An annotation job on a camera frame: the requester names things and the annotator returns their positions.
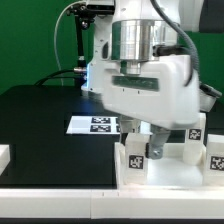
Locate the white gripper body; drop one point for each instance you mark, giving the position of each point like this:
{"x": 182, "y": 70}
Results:
{"x": 158, "y": 95}

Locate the white obstacle fence rail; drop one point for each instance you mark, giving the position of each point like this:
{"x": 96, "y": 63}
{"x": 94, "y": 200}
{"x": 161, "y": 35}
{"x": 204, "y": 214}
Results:
{"x": 121, "y": 203}

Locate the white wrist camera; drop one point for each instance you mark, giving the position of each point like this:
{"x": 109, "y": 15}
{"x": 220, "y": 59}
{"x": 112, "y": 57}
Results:
{"x": 208, "y": 97}

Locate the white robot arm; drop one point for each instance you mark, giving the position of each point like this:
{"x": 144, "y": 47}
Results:
{"x": 140, "y": 31}

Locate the white square tabletop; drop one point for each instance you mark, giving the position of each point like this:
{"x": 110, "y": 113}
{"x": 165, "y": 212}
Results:
{"x": 168, "y": 172}

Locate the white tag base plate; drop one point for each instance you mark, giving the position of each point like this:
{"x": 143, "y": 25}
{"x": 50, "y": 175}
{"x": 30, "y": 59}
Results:
{"x": 98, "y": 125}

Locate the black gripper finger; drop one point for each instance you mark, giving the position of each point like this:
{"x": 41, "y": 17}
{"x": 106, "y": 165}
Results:
{"x": 159, "y": 137}

